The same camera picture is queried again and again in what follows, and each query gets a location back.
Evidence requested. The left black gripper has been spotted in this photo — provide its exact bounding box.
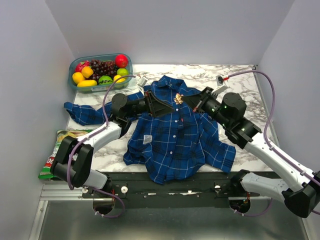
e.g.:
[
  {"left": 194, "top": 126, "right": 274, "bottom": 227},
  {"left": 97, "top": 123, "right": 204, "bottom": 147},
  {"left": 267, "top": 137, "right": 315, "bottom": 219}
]
[{"left": 124, "top": 90, "right": 175, "bottom": 118}]

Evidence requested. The yellow lemon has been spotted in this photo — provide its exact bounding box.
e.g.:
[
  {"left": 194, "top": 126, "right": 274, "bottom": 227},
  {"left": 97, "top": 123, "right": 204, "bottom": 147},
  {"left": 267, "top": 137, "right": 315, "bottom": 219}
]
[
  {"left": 113, "top": 74, "right": 127, "bottom": 83},
  {"left": 72, "top": 72, "right": 86, "bottom": 85}
]

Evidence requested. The yellow mango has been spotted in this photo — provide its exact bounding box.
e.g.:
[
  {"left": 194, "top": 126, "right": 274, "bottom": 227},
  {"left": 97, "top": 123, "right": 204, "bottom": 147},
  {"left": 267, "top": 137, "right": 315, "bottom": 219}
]
[{"left": 77, "top": 80, "right": 97, "bottom": 88}]

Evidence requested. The red apple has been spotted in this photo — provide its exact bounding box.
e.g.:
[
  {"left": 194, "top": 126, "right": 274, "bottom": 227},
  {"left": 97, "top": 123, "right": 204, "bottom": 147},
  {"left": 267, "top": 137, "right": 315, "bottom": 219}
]
[{"left": 114, "top": 54, "right": 129, "bottom": 68}]

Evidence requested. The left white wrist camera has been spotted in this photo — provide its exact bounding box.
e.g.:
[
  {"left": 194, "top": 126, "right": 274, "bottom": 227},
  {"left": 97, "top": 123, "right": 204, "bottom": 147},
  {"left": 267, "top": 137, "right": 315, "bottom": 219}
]
[{"left": 135, "top": 75, "right": 148, "bottom": 96}]

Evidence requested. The green lime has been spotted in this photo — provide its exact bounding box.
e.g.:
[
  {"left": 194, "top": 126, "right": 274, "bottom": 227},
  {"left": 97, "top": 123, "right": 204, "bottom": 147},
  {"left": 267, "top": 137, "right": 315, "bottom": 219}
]
[{"left": 117, "top": 68, "right": 130, "bottom": 76}]

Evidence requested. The orange fruit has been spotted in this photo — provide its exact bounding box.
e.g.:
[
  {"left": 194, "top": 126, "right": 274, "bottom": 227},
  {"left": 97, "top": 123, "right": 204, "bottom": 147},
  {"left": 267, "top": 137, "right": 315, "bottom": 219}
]
[{"left": 81, "top": 66, "right": 94, "bottom": 79}]

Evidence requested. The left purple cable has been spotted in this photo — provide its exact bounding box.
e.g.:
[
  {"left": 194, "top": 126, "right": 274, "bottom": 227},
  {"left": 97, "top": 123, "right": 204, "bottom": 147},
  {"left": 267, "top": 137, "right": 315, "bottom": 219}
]
[{"left": 66, "top": 74, "right": 138, "bottom": 219}]

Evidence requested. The yellow lemon right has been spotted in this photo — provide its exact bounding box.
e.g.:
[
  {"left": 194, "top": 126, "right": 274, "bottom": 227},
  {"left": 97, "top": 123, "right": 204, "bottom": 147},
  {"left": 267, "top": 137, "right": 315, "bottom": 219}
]
[{"left": 113, "top": 74, "right": 127, "bottom": 83}]

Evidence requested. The green red snack bag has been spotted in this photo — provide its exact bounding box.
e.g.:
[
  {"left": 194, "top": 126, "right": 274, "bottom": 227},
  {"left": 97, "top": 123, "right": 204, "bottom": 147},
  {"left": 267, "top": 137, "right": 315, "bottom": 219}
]
[{"left": 38, "top": 129, "right": 92, "bottom": 180}]

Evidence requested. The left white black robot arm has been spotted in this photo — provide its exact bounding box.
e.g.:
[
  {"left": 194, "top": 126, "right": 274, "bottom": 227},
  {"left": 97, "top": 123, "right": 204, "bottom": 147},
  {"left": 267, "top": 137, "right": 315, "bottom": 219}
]
[{"left": 50, "top": 90, "right": 174, "bottom": 198}]

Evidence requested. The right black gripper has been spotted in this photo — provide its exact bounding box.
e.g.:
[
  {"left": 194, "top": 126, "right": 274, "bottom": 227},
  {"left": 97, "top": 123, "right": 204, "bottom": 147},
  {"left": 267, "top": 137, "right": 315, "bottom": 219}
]
[{"left": 181, "top": 86, "right": 230, "bottom": 129}]

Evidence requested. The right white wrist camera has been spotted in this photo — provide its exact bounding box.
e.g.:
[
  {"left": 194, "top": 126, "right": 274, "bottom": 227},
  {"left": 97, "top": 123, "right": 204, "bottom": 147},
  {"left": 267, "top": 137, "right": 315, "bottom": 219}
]
[{"left": 211, "top": 75, "right": 229, "bottom": 96}]

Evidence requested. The yellow lemon left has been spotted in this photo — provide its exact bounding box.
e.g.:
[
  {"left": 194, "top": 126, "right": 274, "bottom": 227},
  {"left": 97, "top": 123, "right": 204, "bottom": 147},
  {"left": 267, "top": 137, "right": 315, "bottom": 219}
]
[{"left": 72, "top": 72, "right": 86, "bottom": 85}]

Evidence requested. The purple cable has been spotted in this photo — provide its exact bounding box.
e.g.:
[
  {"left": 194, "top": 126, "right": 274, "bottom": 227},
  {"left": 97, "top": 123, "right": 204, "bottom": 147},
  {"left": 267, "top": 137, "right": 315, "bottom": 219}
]
[
  {"left": 66, "top": 74, "right": 138, "bottom": 219},
  {"left": 232, "top": 197, "right": 274, "bottom": 218},
  {"left": 223, "top": 69, "right": 320, "bottom": 216}
]

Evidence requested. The clear teal fruit container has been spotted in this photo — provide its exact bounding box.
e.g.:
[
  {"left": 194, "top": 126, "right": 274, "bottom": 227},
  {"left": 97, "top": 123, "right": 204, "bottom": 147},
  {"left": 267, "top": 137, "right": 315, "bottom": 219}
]
[{"left": 67, "top": 52, "right": 134, "bottom": 91}]

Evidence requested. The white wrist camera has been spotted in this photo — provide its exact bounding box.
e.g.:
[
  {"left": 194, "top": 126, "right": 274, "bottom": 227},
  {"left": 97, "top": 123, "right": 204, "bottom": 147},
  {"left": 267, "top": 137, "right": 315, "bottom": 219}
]
[
  {"left": 135, "top": 75, "right": 148, "bottom": 96},
  {"left": 211, "top": 75, "right": 229, "bottom": 96}
]

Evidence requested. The blue plaid shirt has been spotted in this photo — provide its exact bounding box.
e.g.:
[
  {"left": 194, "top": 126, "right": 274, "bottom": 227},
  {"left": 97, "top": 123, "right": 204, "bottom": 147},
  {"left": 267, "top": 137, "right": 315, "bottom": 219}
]
[{"left": 63, "top": 74, "right": 237, "bottom": 185}]

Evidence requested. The black front mounting rail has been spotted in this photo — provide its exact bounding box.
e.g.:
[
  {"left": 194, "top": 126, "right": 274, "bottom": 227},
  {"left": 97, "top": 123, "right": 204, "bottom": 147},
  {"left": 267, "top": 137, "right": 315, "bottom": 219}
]
[{"left": 77, "top": 170, "right": 261, "bottom": 210}]

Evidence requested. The pink dragon fruit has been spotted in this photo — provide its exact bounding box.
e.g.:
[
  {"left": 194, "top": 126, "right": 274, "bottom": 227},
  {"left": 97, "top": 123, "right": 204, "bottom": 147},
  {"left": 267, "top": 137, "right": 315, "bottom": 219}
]
[{"left": 74, "top": 60, "right": 90, "bottom": 73}]

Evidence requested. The purple grape bunch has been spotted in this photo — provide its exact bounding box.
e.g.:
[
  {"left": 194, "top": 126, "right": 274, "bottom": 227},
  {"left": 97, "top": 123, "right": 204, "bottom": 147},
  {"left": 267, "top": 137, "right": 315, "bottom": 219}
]
[{"left": 89, "top": 59, "right": 119, "bottom": 81}]

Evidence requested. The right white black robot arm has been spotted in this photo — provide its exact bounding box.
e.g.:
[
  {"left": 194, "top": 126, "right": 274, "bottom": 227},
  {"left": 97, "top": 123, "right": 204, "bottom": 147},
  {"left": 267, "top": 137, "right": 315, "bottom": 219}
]
[{"left": 181, "top": 87, "right": 320, "bottom": 218}]

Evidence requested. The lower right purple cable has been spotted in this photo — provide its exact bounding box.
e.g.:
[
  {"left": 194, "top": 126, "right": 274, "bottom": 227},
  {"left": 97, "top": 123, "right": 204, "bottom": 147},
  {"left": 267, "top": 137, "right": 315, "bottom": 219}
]
[{"left": 232, "top": 197, "right": 274, "bottom": 218}]

